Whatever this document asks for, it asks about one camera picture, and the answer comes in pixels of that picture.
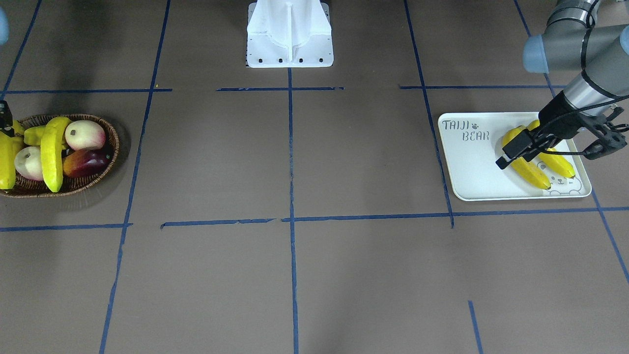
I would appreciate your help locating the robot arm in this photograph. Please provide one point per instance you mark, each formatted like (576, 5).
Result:
(571, 41)
(4, 30)

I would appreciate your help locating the cream bear print tray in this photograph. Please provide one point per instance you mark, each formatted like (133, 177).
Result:
(472, 144)

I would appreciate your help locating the dark red mango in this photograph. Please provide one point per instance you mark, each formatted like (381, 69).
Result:
(84, 162)

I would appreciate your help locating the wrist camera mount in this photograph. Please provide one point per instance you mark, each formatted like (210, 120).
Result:
(609, 136)

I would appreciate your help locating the small yellow banana piece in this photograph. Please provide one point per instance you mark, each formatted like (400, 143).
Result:
(32, 136)

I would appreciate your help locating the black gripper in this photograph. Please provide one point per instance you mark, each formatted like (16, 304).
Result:
(558, 119)

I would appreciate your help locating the brown wicker basket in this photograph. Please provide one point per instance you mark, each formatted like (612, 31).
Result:
(25, 189)

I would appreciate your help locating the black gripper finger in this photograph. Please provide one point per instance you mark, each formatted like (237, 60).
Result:
(6, 119)

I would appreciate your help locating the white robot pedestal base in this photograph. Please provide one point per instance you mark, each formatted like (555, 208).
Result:
(289, 34)

